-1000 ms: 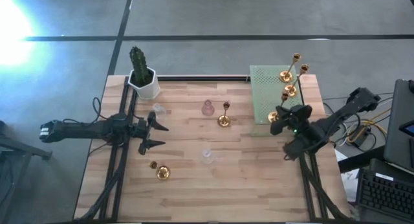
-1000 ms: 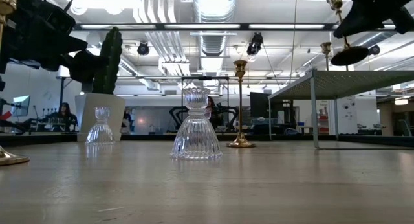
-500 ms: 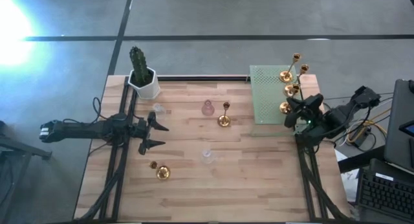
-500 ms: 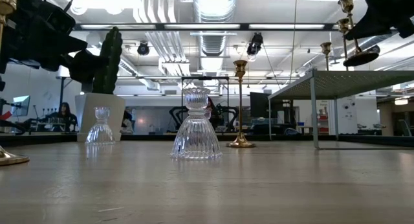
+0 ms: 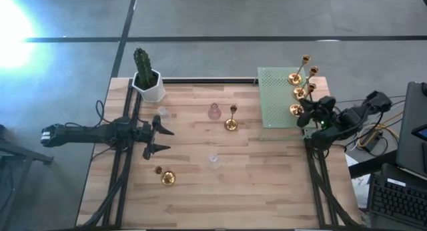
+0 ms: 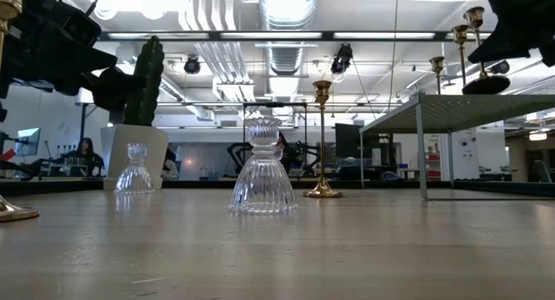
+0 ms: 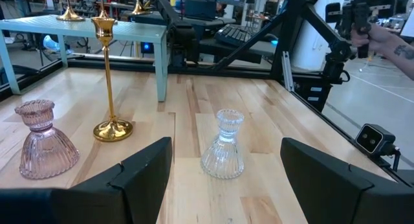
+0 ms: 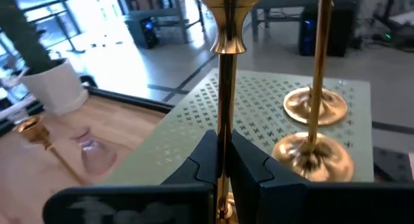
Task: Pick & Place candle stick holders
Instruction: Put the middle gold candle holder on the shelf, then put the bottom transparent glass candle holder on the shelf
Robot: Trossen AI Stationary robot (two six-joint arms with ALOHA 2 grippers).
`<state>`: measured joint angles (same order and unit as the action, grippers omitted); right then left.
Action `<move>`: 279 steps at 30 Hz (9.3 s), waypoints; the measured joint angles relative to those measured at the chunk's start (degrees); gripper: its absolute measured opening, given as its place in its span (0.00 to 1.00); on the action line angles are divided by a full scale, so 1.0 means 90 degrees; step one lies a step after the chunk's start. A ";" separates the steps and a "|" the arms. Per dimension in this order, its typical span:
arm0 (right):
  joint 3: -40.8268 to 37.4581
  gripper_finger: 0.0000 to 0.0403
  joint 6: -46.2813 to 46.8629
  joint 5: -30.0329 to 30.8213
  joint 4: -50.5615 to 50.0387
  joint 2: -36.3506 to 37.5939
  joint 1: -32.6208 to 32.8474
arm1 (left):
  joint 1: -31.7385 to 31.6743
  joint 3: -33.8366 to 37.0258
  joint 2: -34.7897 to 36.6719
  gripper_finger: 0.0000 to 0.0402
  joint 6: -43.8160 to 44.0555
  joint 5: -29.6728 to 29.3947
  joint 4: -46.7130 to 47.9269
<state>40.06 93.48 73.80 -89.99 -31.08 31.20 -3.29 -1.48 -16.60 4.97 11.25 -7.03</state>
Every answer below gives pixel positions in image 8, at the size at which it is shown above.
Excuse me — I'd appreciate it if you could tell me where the white hexagonal plant pot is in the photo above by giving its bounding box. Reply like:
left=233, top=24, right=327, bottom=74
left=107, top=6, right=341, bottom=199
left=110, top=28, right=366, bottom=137
left=18, top=57, right=90, bottom=117

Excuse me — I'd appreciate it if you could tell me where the gold candlestick holder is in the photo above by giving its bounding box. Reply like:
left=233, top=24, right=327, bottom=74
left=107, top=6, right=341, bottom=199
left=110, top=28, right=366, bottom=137
left=15, top=115, right=89, bottom=186
left=193, top=0, right=267, bottom=224
left=283, top=86, right=349, bottom=127
left=270, top=0, right=356, bottom=183

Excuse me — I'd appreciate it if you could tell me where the dark computer tower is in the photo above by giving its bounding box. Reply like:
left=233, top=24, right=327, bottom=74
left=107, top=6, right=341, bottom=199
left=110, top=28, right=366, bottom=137
left=124, top=10, right=160, bottom=50
left=298, top=3, right=357, bottom=58

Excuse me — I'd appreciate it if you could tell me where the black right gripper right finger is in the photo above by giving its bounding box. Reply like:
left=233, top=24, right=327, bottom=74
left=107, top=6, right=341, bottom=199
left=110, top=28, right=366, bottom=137
left=228, top=129, right=414, bottom=224

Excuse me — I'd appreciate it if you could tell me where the pink ribbed glass candle holder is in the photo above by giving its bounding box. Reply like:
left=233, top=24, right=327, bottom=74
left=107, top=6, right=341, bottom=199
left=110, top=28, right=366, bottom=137
left=71, top=128, right=118, bottom=177

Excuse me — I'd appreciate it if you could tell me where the grey metal desk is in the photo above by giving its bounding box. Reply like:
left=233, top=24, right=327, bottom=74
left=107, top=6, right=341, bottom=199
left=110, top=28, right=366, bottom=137
left=251, top=0, right=365, bottom=43
left=114, top=0, right=205, bottom=45

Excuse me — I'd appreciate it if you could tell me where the green cactus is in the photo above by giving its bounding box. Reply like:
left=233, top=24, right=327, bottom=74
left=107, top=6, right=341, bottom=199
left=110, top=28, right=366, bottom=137
left=0, top=0, right=55, bottom=76

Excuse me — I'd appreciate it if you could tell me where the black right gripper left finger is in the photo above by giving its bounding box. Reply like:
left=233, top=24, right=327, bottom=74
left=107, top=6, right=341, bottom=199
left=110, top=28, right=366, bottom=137
left=43, top=129, right=219, bottom=224

